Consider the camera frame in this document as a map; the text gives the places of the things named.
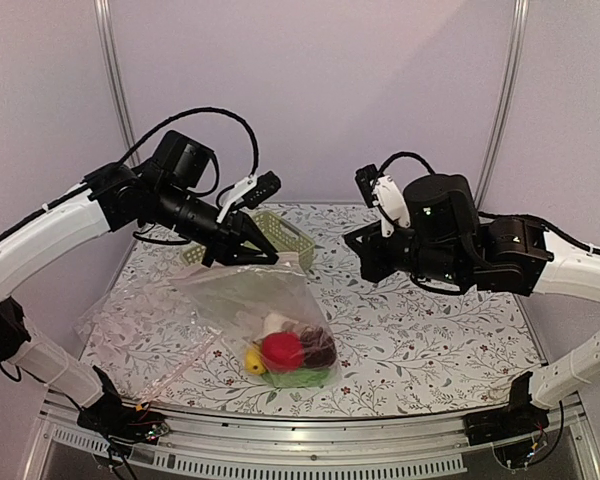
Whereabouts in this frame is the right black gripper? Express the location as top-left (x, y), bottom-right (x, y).
top-left (344, 220), bottom-right (467, 286)

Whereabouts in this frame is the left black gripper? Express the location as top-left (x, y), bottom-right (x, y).
top-left (153, 181), bottom-right (279, 267)

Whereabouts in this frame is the clear zip top bag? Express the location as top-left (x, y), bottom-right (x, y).
top-left (170, 252), bottom-right (339, 387)

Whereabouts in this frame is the white toy garlic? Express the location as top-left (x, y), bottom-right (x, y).
top-left (262, 312), bottom-right (299, 337)

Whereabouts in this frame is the red toy apple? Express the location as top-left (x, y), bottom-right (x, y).
top-left (261, 332), bottom-right (304, 373)

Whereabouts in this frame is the dark red toy fruit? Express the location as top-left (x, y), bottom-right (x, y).
top-left (299, 327), bottom-right (337, 369)

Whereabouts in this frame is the yellow toy mango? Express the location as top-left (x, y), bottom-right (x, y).
top-left (245, 348), bottom-right (267, 375)

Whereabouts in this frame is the green toy bitter gourd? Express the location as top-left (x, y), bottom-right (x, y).
top-left (262, 368), bottom-right (331, 388)

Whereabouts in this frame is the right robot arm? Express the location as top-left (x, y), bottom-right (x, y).
top-left (344, 165), bottom-right (600, 304)

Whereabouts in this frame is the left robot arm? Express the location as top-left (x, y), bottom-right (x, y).
top-left (0, 130), bottom-right (281, 434)

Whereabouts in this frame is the left clear dotted bag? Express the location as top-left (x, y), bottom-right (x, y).
top-left (74, 278), bottom-right (219, 402)

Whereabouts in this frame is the green perforated plastic basket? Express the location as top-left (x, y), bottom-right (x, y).
top-left (179, 209), bottom-right (317, 269)

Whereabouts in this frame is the floral table mat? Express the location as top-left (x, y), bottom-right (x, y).
top-left (114, 204), bottom-right (542, 417)

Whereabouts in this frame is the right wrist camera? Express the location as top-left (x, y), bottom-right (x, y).
top-left (355, 164), bottom-right (411, 238)

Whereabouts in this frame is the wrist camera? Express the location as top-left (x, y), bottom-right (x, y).
top-left (216, 171), bottom-right (282, 224)
top-left (355, 164), bottom-right (411, 238)

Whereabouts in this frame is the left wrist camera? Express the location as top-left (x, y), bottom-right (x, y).
top-left (216, 171), bottom-right (282, 224)

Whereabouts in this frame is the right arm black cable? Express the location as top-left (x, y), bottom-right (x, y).
top-left (377, 151), bottom-right (439, 176)

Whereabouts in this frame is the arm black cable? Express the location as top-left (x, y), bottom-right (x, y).
top-left (377, 151), bottom-right (439, 176)
top-left (117, 105), bottom-right (260, 179)

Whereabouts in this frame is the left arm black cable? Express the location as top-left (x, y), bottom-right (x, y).
top-left (117, 105), bottom-right (260, 179)

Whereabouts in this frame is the right aluminium frame post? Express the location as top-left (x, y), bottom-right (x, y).
top-left (474, 0), bottom-right (529, 209)

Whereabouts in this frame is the aluminium frame post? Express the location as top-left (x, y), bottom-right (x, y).
top-left (474, 0), bottom-right (529, 209)
top-left (94, 0), bottom-right (135, 148)

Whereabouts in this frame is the front aluminium rail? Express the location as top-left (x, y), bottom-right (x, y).
top-left (20, 393), bottom-right (600, 479)

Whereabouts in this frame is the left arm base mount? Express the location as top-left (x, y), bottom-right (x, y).
top-left (77, 366), bottom-right (170, 444)

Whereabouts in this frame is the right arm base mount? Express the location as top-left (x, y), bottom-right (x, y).
top-left (462, 372), bottom-right (564, 471)

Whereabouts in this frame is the left aluminium frame post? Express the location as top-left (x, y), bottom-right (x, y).
top-left (94, 0), bottom-right (135, 148)

